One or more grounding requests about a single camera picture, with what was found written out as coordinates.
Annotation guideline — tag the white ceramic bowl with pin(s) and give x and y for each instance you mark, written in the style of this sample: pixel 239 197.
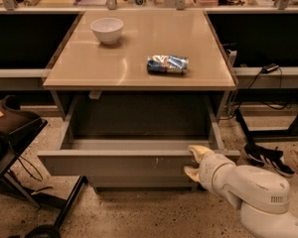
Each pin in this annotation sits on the white ceramic bowl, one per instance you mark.
pixel 107 30

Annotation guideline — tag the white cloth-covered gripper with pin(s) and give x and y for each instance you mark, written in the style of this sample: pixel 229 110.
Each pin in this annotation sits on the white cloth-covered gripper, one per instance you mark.
pixel 211 170

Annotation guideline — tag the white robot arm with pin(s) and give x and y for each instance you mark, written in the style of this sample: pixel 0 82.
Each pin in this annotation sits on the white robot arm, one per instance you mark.
pixel 261 197

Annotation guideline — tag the blue foil snack bag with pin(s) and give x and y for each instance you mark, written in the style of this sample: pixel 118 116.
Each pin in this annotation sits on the blue foil snack bag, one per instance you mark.
pixel 167 64

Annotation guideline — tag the black rolling cart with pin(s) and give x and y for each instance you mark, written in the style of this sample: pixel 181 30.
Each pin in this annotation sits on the black rolling cart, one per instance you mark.
pixel 18 129

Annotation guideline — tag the black power adapter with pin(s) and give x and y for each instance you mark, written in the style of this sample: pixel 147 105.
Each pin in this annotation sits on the black power adapter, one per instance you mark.
pixel 269 68

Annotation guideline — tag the grey drawer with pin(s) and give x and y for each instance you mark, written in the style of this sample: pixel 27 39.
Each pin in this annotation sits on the grey drawer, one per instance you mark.
pixel 134 135
pixel 142 182

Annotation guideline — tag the grey bottom drawer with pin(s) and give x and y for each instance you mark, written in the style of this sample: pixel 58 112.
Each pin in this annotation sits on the grey bottom drawer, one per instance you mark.
pixel 142 182

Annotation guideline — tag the black sneaker with stripes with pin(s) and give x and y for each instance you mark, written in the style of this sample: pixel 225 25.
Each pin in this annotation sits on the black sneaker with stripes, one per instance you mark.
pixel 264 156

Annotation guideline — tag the grey drawer cabinet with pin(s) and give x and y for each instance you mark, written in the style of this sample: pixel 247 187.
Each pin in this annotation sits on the grey drawer cabinet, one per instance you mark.
pixel 87 66

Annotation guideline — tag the grey top drawer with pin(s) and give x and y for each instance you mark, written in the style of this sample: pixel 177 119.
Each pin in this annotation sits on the grey top drawer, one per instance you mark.
pixel 134 135

